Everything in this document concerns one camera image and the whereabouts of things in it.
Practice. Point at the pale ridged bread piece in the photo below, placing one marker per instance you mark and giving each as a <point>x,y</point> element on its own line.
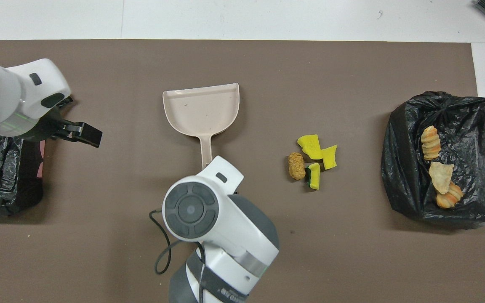
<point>431,143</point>

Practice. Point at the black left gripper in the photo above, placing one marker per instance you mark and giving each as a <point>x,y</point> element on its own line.
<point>51,126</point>

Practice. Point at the beige plastic dustpan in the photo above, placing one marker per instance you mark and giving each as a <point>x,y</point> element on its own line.
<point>202,109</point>

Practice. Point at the orange striped croissant toy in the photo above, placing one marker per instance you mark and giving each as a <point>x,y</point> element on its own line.
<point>449,197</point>

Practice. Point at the brown peanut shaped bread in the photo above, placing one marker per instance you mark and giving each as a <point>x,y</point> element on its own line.
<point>296,166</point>

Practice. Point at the brown table mat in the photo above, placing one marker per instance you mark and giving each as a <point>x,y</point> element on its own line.
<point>242,63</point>

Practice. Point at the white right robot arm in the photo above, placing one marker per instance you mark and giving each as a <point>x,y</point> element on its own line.
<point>213,227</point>

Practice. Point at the black bagged bin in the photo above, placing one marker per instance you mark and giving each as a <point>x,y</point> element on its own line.
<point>402,168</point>

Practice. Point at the yellow sponge piece green backing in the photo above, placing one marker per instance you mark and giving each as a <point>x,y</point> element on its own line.
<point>315,176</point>

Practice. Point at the large yellow sponge piece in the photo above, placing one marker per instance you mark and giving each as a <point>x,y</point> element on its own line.
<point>310,146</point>

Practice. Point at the notched yellow sponge piece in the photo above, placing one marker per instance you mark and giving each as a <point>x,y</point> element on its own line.
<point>330,156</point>

